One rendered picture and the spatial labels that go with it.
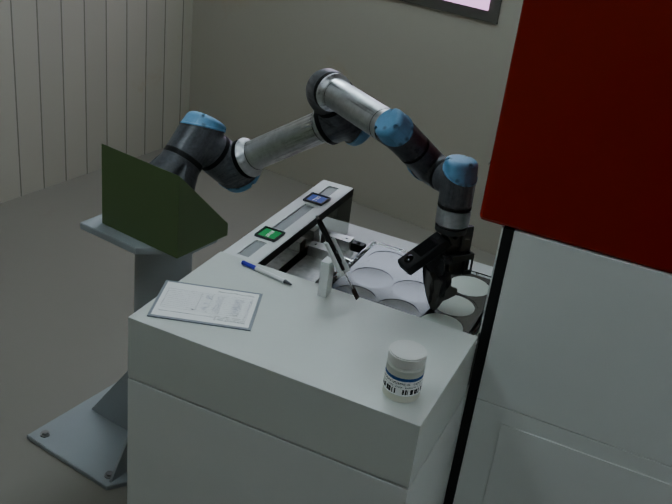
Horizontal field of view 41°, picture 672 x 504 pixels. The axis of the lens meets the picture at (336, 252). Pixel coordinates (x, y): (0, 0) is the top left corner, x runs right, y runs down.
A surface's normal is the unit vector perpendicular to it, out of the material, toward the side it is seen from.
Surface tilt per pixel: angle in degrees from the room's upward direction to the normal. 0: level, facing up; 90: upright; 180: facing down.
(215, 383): 90
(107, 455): 0
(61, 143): 90
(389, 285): 0
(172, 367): 90
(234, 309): 0
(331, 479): 90
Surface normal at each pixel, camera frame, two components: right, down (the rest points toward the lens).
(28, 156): 0.83, 0.34
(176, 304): 0.11, -0.88
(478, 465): -0.42, 0.37
